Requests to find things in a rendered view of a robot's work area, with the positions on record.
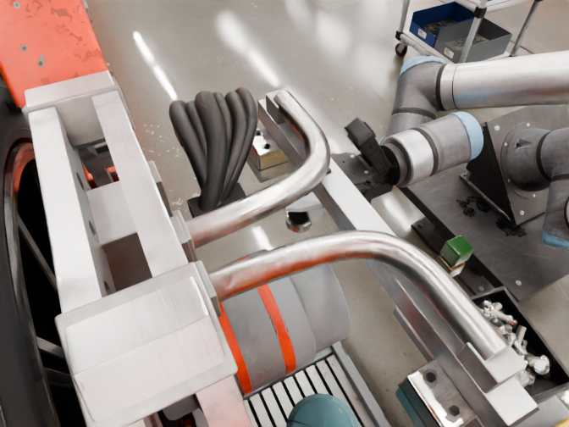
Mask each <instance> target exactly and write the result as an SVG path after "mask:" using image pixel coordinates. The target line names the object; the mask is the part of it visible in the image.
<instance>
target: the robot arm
mask: <svg viewBox="0 0 569 427"><path fill-rule="evenodd" d="M554 104H569V50H567V51H560V52H553V53H540V54H533V55H526V56H518V57H511V58H497V59H490V60H484V61H477V62H469V63H462V64H447V63H446V62H445V61H444V60H443V59H441V58H438V57H434V56H429V57H428V56H419V57H415V58H412V59H410V60H408V61H407V62H405V63H404V64H403V66H402V68H401V73H400V76H399V77H398V80H397V89H396V93H395V100H394V105H393V109H392V114H391V116H390V119H389V127H388V131H387V136H384V137H383V138H382V139H381V140H380V141H379V142H377V140H376V138H375V137H376V135H375V133H374V132H373V129H372V127H371V126H369V125H368V124H367V123H366V122H365V121H364V122H362V121H361V120H360V119H359V118H358V117H356V118H355V119H354V120H352V121H351V122H350V123H349V124H348V125H347V126H345V127H344V128H345V130H346V131H347V133H348V135H347V136H348V138H349V139H350V141H351V144H352V145H353V146H355V147H356V148H357V150H358V151H359V150H360V152H361V153H360V154H358V155H356V153H355V152H343V153H336V152H334V153H331V154H330V155H331V156H330V157H331V158H332V159H333V160H334V162H335V163H336V164H337V165H338V167H339V168H340V169H341V170H342V171H343V173H344V174H345V175H346V176H347V178H348V179H349V180H350V181H351V183H352V184H353V185H354V186H355V187H356V189H357V190H358V191H359V192H360V193H361V194H362V195H363V196H364V198H365V199H366V200H367V201H368V203H369V204H371V201H372V199H374V198H375V197H379V196H382V195H383V194H385V193H388V192H390V191H392V188H393V186H394V185H397V186H399V187H407V186H410V185H412V184H415V183H417V182H419V181H421V180H425V179H427V178H428V177H430V176H433V175H436V174H438V173H441V172H443V171H445V170H447V169H451V168H453V167H456V166H457V165H460V164H463V163H465V164H466V163H468V162H470V161H471V160H472V159H474V158H476V157H477V156H478V155H479V154H480V153H481V151H482V148H483V133H482V130H481V127H480V125H479V123H478V122H477V121H476V119H475V118H474V117H473V116H471V115H470V114H468V113H466V112H456V113H450V114H448V115H446V116H445V117H442V118H439V119H437V114H438V112H439V111H451V110H453V109H468V108H502V107H519V106H537V105H554ZM363 156H364V157H363ZM506 165H507V169H508V172H509V175H510V177H511V179H512V180H513V182H514V183H515V184H516V185H517V186H518V187H519V188H521V189H522V190H524V191H542V190H544V189H546V188H548V187H550V192H549V196H548V202H547V207H546V211H545V216H544V225H543V229H542V232H543V234H542V242H543V243H544V244H545V245H548V246H552V247H559V248H563V249H567V250H569V127H567V128H563V129H559V130H543V129H538V128H531V129H526V130H521V131H519V132H518V133H517V134H515V135H514V137H513V138H512V139H511V142H510V144H509V146H508V149H507V154H506ZM284 209H285V211H286V212H307V216H308V218H309V220H310V222H313V223H314V222H317V221H318V220H320V219H321V218H322V216H323V213H324V212H325V210H326V209H325V208H324V207H323V205H322V203H320V202H319V200H318V199H317V197H316V196H315V195H314V193H313V192H310V193H309V194H308V195H306V196H304V197H302V198H301V199H299V200H298V201H296V202H294V203H292V204H291V205H289V206H288V207H286V208H284Z"/></svg>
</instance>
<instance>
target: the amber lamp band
mask: <svg viewBox="0 0 569 427"><path fill-rule="evenodd" d="M436 262H437V263H438V264H439V265H440V266H441V267H442V268H443V269H444V270H445V271H446V272H447V273H448V274H449V275H450V276H451V277H453V276H455V275H458V274H460V272H461V270H462V269H463V267H464V265H465V262H463V263H460V264H458V265H456V266H455V267H453V268H451V267H450V266H449V265H448V263H447V262H446V261H445V260H444V259H443V258H442V254H441V255H439V256H438V257H437V259H436Z"/></svg>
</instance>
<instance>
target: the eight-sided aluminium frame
mask: <svg viewBox="0 0 569 427"><path fill-rule="evenodd" d="M25 101H26V105H25V106H24V108H23V109H22V114H23V115H24V117H25V120H26V122H27V124H28V126H29V127H30V131H31V136H32V141H33V147H34V152H35V156H36V166H37V171H38V176H39V181H40V187H41V196H42V201H43V206H44V211H45V216H46V222H47V231H48V236H49V241H50V247H51V252H52V260H53V266H54V271H55V276H56V281H57V287H58V296H59V301H60V307H61V311H62V313H61V314H60V315H58V316H57V317H55V319H54V322H55V325H56V328H57V331H58V336H59V339H60V341H61V345H62V348H63V350H64V356H65V358H66V362H67V364H68V367H69V372H70V375H71V378H72V381H73V384H74V387H75V392H76V395H77V397H78V401H79V404H80V408H81V412H82V414H83V417H84V420H85V423H86V427H163V425H162V423H161V421H160V418H159V417H158V414H157V412H159V411H161V410H163V409H165V408H167V407H169V406H171V405H173V404H175V403H176V402H179V401H181V400H183V399H185V398H187V397H189V396H191V395H193V394H195V393H196V395H197V397H198V400H199V402H200V404H201V406H202V410H203V412H202V411H201V409H200V408H198V409H196V410H194V411H192V414H193V417H194V420H195V422H196V427H253V426H252V423H251V420H250V417H249V414H248V412H247V410H246V406H245V403H244V402H243V399H242V396H241V394H240V391H239V388H238V385H237V384H236V381H235V377H234V374H235V373H236V372H237V371H238V367H237V364H236V362H235V359H234V356H233V354H232V352H231V350H230V347H229V343H228V342H227V339H226V337H225V334H224V331H223V329H222V326H221V324H220V322H219V320H218V316H217V314H216V312H215V309H214V307H213V304H212V301H211V299H210V296H209V295H208V293H207V289H206V287H205V285H204V282H203V280H202V277H201V274H200V272H199V269H198V268H197V265H196V264H195V263H189V262H188V260H187V257H186V255H185V252H184V250H183V247H182V246H181V243H180V240H179V237H178V236H177V233H176V231H175V229H174V226H173V223H172V221H171V219H170V217H169V215H168V211H167V209H166V207H165V205H164V202H163V199H162V197H161V195H160V192H159V190H158V188H157V185H156V182H155V180H154V179H153V176H152V172H151V170H150V169H149V166H148V164H147V161H146V159H145V156H144V154H143V151H142V150H141V146H140V144H139V142H138V140H137V138H136V135H135V132H134V130H135V125H134V122H133V119H132V118H131V115H130V111H129V109H128V106H127V103H126V101H125V99H124V95H123V92H122V90H121V88H120V86H119V83H118V82H117V81H116V79H115V78H114V77H112V76H111V75H110V73H109V71H108V70H105V71H102V72H98V73H95V74H91V75H85V76H81V77H77V78H74V79H70V80H64V81H60V82H57V83H53V84H50V85H45V86H39V87H36V88H32V89H29V90H25ZM81 162H82V163H83V164H84V166H85V167H86V169H87V171H88V173H89V174H91V176H92V178H93V180H94V181H95V182H96V184H97V187H101V186H105V185H108V184H111V183H114V181H113V178H112V176H111V175H110V172H109V170H108V168H110V167H113V166H115V169H116V170H117V173H118V176H119V180H120V183H121V186H122V188H123V191H124V195H125V198H126V201H127V203H128V205H129V208H130V212H131V215H132V218H133V220H134V223H135V227H136V230H137V233H138V235H139V237H140V240H141V245H142V247H143V250H144V253H145V255H146V260H147V262H148V265H149V267H150V270H151V272H152V277H153V278H151V279H148V280H144V281H142V282H140V283H138V284H135V285H133V286H130V287H127V288H125V289H123V290H121V291H117V292H116V290H115V286H114V283H113V277H112V274H111V271H110V268H109V264H108V259H107V255H106V253H105V252H104V251H103V249H102V247H101V244H100V241H99V238H98V235H97V229H96V226H95V222H94V219H93V216H92V212H91V206H90V203H89V200H88V196H87V193H86V192H87V191H89V189H88V186H87V183H86V178H85V174H84V170H83V167H82V164H81Z"/></svg>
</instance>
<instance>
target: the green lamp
mask: <svg viewBox="0 0 569 427"><path fill-rule="evenodd" d="M473 251H474V248H473V246H472V245H471V244H470V243H469V242H468V241H467V240H466V239H465V238H464V237H463V236H462V235H459V236H456V237H454V238H452V239H450V240H448V241H446V242H445V244H444V246H443V248H442V250H441V252H440V253H441V254H442V255H443V256H444V257H445V259H446V260H447V261H448V262H449V263H450V264H451V265H452V266H453V267H455V266H456V265H458V264H460V263H463V262H465V261H467V260H468V259H469V258H470V256H471V255H472V253H473Z"/></svg>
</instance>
